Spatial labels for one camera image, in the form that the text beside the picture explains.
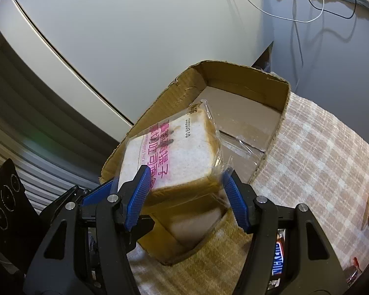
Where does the packaged sliced bread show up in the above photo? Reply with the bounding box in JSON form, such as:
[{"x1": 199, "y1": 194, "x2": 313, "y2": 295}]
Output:
[{"x1": 116, "y1": 99, "x2": 235, "y2": 198}]

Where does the cardboard box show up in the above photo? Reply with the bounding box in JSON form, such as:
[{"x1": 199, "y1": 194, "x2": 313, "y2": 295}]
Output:
[{"x1": 100, "y1": 60, "x2": 291, "y2": 266}]

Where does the plaid tablecloth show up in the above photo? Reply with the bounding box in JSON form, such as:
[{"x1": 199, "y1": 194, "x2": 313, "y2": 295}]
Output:
[{"x1": 128, "y1": 95, "x2": 369, "y2": 294}]

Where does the large Snickers bar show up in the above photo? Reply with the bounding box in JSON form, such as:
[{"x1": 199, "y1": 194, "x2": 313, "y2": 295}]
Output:
[{"x1": 267, "y1": 229, "x2": 285, "y2": 290}]

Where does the white cabinet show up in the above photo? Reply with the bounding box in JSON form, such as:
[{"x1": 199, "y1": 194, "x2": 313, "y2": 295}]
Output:
[{"x1": 0, "y1": 0, "x2": 273, "y2": 141}]

